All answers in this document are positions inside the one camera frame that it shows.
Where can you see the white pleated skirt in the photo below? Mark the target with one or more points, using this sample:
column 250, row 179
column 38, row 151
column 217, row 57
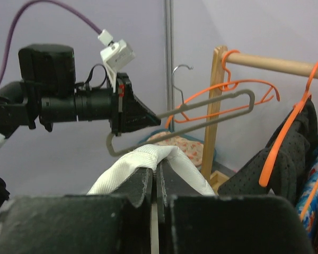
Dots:
column 149, row 156

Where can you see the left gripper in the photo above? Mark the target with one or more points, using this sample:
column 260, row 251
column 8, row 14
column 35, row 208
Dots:
column 137, row 116

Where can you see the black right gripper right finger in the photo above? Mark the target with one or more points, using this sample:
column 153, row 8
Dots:
column 189, row 222

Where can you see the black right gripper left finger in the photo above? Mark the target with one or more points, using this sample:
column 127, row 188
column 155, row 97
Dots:
column 112, row 223

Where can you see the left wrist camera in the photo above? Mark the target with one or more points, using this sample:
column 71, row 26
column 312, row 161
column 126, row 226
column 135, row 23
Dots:
column 115, row 55

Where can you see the blue floral skirt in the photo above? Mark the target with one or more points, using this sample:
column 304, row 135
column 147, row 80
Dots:
column 310, row 225

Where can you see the orange hanger of floral skirt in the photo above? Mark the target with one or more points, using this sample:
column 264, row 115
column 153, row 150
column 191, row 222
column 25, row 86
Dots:
column 307, row 206

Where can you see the orange hanger of grey skirt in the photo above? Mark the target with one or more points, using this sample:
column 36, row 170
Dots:
column 272, row 156

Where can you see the orange hanger of denim skirt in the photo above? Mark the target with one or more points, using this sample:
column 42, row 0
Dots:
column 221, row 76

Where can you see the grey dotted skirt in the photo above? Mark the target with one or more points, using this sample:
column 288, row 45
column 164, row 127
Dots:
column 291, row 165

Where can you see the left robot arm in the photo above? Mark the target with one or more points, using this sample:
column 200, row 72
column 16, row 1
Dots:
column 49, row 93

